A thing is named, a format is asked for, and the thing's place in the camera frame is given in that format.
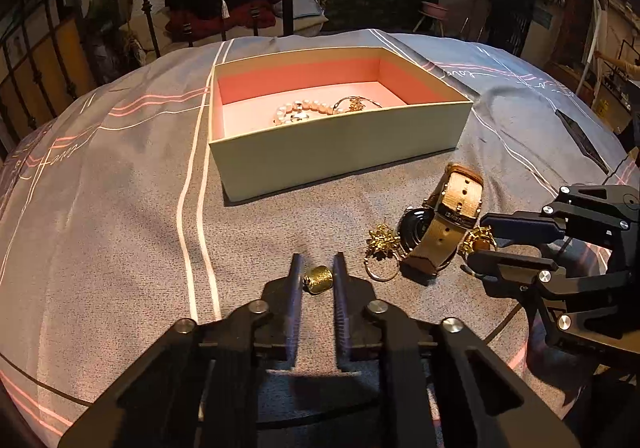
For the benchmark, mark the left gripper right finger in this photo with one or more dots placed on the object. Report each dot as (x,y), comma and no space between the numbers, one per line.
(341,314)

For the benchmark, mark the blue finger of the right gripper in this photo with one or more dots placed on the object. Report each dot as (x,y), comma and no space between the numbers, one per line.
(520,226)
(507,275)

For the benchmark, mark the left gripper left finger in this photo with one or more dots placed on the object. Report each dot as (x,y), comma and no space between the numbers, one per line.
(294,285)

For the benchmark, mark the pale green open gift box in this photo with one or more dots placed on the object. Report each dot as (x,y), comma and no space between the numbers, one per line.
(272,127)

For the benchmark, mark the white floor lamp pole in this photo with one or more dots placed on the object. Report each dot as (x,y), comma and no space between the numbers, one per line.
(592,33)

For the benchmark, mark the watch with tan leather strap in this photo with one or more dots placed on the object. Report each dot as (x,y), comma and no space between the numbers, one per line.
(430,234)

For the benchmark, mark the gold bangle with flower charm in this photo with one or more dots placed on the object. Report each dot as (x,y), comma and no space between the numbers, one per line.
(351,104)

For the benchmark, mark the pink small stool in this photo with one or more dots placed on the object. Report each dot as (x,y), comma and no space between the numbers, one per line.
(435,12)

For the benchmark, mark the white wicker hanging chair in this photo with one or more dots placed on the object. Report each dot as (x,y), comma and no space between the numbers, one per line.
(308,20)

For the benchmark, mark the pile of red black clothes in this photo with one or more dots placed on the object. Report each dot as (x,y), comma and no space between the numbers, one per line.
(197,19)

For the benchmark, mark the striped grey-blue bed cover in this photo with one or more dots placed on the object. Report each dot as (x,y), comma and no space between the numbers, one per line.
(114,223)

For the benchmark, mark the gold flower earring with hoop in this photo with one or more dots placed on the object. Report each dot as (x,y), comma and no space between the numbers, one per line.
(382,245)

